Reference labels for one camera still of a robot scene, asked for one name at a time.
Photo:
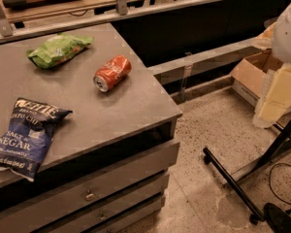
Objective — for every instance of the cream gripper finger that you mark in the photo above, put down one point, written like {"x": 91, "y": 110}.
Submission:
{"x": 276, "y": 95}

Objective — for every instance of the red coke can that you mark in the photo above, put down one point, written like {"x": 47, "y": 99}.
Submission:
{"x": 113, "y": 72}

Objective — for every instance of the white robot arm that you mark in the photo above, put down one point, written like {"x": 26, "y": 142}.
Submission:
{"x": 281, "y": 47}

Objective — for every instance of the green chip bag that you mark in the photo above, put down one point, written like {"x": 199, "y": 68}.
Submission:
{"x": 58, "y": 49}

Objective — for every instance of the blue chip bag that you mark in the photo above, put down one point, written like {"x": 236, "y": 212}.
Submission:
{"x": 26, "y": 143}

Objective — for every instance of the cardboard box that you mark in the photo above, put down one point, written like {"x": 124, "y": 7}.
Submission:
{"x": 249, "y": 75}

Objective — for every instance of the black metal stand base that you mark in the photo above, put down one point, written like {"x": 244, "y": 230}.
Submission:
{"x": 279, "y": 147}

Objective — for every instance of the black foot pedal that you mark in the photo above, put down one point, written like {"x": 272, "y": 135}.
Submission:
{"x": 277, "y": 219}

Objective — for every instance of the middle drawer front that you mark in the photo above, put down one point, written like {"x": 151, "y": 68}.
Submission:
{"x": 113, "y": 205}

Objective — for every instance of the drawer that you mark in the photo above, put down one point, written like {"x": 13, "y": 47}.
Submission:
{"x": 42, "y": 212}
{"x": 113, "y": 205}
{"x": 129, "y": 216}

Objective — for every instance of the grey drawer cabinet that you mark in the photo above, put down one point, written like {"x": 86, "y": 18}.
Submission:
{"x": 102, "y": 128}

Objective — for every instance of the lower drawer front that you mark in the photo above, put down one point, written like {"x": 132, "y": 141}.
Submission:
{"x": 129, "y": 216}

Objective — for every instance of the upper drawer front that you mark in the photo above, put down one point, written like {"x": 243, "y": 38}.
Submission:
{"x": 42, "y": 212}

